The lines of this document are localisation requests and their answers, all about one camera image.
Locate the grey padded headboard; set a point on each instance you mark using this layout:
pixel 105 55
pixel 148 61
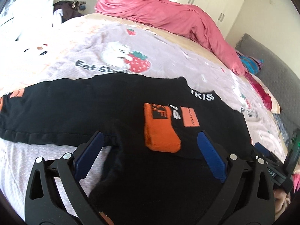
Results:
pixel 278 78

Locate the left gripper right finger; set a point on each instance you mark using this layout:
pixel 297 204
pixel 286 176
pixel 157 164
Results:
pixel 216 163

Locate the strawberry print bed sheet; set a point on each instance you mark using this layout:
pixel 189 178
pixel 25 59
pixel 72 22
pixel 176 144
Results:
pixel 88 46

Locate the striped colourful garment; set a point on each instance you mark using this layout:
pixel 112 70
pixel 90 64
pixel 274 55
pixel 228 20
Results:
pixel 252 64

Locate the white cluttered dresser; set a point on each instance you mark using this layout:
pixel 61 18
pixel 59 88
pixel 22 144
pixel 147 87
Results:
pixel 26 19

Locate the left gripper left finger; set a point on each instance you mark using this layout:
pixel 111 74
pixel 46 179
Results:
pixel 86 154

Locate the dark clothes pile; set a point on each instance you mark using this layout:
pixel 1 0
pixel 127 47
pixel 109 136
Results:
pixel 69 9

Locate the black sweater with orange cuffs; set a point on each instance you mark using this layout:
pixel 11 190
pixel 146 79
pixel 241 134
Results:
pixel 154 172

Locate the pink duvet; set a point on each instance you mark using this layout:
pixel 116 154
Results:
pixel 188 21

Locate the person's right hand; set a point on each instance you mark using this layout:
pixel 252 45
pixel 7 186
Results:
pixel 281 202

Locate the red patterned pillow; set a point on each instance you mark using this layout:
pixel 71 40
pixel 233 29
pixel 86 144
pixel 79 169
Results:
pixel 265 94

